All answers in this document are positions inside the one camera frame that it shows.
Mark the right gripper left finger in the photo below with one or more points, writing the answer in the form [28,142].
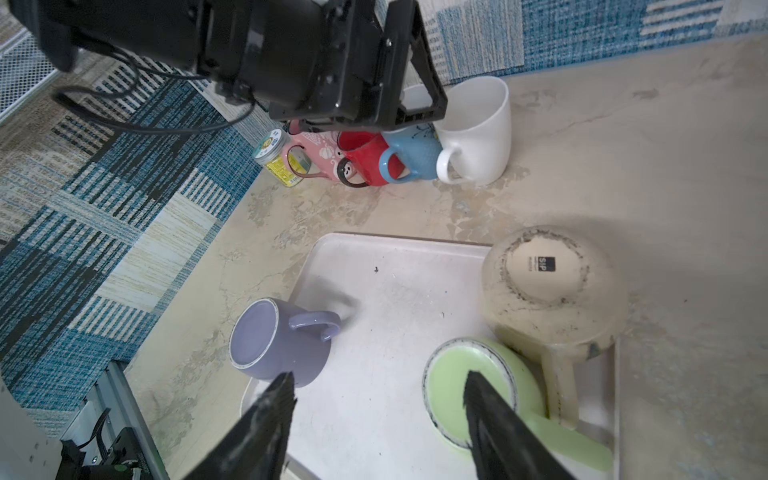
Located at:
[255,448]

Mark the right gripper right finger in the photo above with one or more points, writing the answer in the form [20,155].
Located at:
[501,445]

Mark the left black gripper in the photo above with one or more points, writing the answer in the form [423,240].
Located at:
[324,66]

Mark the purple mug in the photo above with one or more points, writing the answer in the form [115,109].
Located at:
[273,336]

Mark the blue mug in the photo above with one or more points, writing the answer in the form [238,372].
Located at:
[417,148]

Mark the white mug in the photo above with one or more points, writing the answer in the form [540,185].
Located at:
[475,132]

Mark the red mug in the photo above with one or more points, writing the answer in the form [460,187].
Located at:
[360,164]

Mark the pink ghost pattern mug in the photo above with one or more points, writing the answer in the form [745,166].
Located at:
[320,149]

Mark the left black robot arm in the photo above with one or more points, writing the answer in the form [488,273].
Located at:
[167,31]

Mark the light green mug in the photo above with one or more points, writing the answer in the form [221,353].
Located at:
[443,382]

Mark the yellow green labelled can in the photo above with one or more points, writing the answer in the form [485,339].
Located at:
[279,157]

